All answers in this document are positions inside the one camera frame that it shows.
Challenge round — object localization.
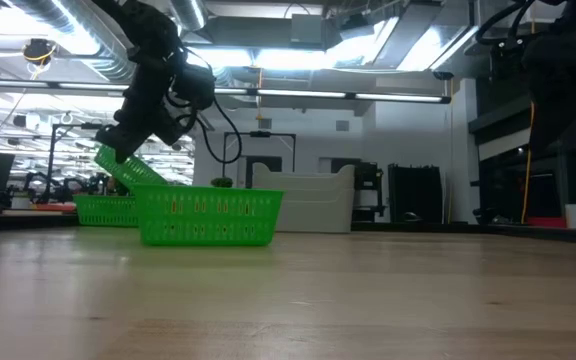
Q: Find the black cabinet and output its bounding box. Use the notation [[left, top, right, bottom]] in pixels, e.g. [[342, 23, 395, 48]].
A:
[[387, 163, 444, 225]]

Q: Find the black ceiling cable reel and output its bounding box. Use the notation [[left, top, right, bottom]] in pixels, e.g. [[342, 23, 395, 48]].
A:
[[21, 38, 58, 67]]

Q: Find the silver spiral air duct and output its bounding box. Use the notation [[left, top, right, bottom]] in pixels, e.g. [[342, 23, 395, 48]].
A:
[[6, 0, 137, 82]]

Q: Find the yellow vertical cable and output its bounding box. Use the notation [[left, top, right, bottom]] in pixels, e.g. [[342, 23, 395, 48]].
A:
[[519, 101, 536, 225]]

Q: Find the white plastic bin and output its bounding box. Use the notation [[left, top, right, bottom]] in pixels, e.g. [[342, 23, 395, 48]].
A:
[[251, 163, 357, 192], [272, 200, 355, 235]]

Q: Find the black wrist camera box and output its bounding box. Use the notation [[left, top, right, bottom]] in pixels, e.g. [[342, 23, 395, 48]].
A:
[[172, 63, 218, 112]]

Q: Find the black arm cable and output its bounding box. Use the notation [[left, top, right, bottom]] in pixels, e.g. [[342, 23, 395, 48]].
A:
[[175, 97, 244, 165]]

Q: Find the green plastic mesh basket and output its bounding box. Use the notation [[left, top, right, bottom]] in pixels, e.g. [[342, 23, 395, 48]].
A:
[[72, 194, 140, 229], [131, 183, 285, 248], [93, 144, 170, 187]]

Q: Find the black metal frame stand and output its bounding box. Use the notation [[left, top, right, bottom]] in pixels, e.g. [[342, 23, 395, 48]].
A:
[[221, 130, 298, 189]]

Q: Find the black shelving rack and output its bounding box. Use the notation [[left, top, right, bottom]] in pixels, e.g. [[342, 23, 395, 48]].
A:
[[467, 94, 576, 232]]

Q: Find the red flat box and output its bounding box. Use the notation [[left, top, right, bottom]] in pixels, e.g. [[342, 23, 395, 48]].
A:
[[526, 216, 567, 230]]

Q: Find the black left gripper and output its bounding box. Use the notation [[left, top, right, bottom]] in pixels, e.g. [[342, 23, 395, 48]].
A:
[[94, 48, 198, 165]]

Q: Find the long ceiling light bar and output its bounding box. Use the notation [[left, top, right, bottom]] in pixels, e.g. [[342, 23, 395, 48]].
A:
[[0, 78, 453, 105]]

